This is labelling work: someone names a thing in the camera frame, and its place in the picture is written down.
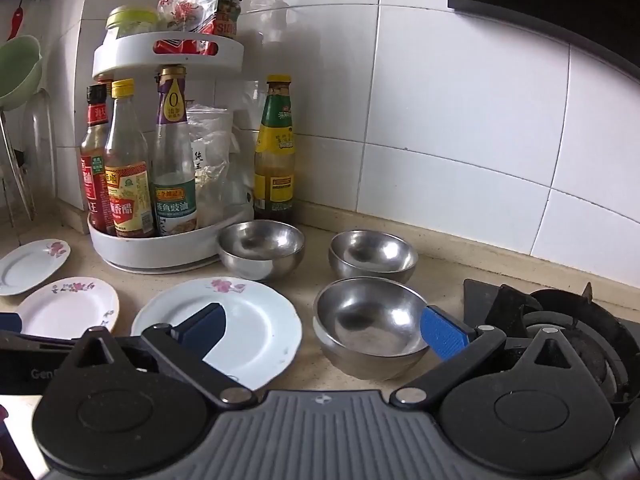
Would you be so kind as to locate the small white floral plate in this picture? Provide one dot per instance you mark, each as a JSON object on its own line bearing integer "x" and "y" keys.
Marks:
{"x": 67, "y": 307}
{"x": 30, "y": 267}

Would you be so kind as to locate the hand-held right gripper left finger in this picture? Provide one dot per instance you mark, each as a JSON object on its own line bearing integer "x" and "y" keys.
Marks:
{"x": 205, "y": 327}

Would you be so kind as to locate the purple label sauce bottle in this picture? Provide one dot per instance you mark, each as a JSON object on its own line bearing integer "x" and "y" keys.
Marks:
{"x": 172, "y": 170}

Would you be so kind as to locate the black burner grate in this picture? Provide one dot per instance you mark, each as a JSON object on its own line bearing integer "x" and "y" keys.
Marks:
{"x": 510, "y": 305}

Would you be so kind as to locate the dark lid red label jar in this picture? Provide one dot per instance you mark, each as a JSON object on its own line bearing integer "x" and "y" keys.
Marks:
{"x": 228, "y": 12}

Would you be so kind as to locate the white two-tier rotating rack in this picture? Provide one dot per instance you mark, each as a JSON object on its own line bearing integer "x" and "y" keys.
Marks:
{"x": 125, "y": 55}

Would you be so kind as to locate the clear plastic bag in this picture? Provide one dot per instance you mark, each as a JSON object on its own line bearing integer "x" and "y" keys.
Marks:
{"x": 212, "y": 160}

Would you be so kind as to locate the red and white snack bag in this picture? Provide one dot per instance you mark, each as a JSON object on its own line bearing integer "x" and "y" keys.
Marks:
{"x": 187, "y": 5}

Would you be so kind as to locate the yellow-green lid jar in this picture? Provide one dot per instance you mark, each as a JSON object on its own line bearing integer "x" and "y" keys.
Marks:
{"x": 131, "y": 19}

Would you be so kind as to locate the clear glass cup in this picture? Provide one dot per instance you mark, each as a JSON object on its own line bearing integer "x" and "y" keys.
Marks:
{"x": 40, "y": 135}

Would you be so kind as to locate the green label yellow cap bottle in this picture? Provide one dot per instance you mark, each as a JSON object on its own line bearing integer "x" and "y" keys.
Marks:
{"x": 274, "y": 150}

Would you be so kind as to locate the red label dark sauce bottle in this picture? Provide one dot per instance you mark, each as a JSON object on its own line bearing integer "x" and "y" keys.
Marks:
{"x": 95, "y": 160}

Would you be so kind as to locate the yellow cap vinegar bottle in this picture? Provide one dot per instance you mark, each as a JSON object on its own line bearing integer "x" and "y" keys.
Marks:
{"x": 127, "y": 180}

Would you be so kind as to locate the stainless steel bowl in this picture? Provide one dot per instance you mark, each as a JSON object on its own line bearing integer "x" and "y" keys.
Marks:
{"x": 370, "y": 365}
{"x": 370, "y": 317}
{"x": 372, "y": 260}
{"x": 260, "y": 257}

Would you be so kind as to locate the large white floral plate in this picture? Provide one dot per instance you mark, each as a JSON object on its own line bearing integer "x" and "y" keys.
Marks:
{"x": 250, "y": 330}

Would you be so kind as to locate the green plastic bowl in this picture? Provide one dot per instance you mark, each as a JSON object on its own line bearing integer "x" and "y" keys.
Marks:
{"x": 20, "y": 67}

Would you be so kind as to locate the red chili ornament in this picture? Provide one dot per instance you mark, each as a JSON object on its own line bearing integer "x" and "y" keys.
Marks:
{"x": 16, "y": 22}

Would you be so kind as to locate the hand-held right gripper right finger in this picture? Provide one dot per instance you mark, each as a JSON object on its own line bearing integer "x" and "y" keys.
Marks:
{"x": 442, "y": 332}

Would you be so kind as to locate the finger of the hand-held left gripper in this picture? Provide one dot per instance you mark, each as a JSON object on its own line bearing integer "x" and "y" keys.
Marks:
{"x": 10, "y": 322}

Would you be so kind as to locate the metal dish rack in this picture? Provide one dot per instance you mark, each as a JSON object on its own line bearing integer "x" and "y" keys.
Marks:
{"x": 12, "y": 180}

